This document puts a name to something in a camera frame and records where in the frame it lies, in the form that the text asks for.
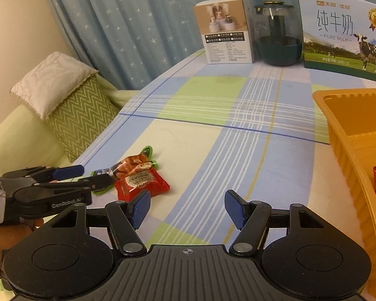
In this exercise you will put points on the white product box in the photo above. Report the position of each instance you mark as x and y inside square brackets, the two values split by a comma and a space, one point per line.
[225, 34]

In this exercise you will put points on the light green sofa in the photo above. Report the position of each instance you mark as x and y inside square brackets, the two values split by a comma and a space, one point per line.
[22, 138]

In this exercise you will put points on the orange plastic tray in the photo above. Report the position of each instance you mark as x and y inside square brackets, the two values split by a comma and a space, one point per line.
[347, 150]

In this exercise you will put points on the person's left hand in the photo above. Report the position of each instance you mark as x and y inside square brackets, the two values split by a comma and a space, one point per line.
[3, 238]

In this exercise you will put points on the blue star curtain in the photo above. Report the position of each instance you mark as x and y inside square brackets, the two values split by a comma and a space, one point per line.
[128, 22]

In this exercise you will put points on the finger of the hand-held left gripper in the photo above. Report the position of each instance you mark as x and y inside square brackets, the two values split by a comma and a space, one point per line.
[103, 180]
[69, 171]

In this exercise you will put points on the white and green chevron pillow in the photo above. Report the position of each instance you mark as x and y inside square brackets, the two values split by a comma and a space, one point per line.
[65, 100]

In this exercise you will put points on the green-edged snack packet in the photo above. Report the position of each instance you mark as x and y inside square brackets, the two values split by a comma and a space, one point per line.
[128, 166]

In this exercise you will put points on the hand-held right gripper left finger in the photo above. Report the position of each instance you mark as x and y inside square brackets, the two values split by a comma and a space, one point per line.
[141, 207]

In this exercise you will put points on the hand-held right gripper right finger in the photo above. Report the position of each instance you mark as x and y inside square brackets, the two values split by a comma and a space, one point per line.
[235, 208]

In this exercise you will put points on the plaid tablecloth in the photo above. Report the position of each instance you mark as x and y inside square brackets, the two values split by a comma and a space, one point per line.
[222, 131]

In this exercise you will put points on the milk carton box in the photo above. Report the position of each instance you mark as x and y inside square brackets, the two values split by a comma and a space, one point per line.
[338, 37]

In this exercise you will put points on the red packet with pale label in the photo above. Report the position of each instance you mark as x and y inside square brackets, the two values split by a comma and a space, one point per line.
[142, 183]

